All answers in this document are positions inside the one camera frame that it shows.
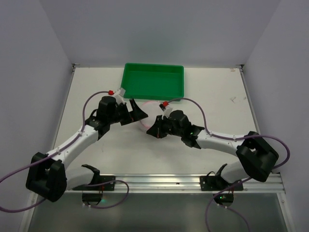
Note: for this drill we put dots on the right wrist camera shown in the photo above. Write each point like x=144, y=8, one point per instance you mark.
x=166, y=109

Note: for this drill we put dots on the white mesh laundry bag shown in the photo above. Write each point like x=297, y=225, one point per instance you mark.
x=152, y=109

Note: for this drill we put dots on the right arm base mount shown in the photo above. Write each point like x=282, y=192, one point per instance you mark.
x=214, y=182

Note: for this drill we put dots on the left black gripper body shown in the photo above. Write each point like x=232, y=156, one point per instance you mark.
x=129, y=115

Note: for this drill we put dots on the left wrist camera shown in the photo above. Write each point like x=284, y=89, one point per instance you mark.
x=119, y=95

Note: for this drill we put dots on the green plastic tray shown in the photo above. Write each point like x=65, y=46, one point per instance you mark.
x=153, y=81

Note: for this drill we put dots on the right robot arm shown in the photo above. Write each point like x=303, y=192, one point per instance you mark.
x=256, y=157

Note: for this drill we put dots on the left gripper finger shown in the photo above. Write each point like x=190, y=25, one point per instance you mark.
x=122, y=106
x=136, y=114

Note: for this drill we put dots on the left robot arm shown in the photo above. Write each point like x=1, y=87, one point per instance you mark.
x=47, y=175

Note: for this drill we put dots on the aluminium mounting rail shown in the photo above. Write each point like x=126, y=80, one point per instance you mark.
x=189, y=183

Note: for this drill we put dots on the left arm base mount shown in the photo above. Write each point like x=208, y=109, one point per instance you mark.
x=95, y=198

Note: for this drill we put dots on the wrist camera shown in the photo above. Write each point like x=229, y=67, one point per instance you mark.
x=166, y=109
x=119, y=95

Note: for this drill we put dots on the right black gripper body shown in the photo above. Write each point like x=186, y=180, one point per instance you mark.
x=161, y=126

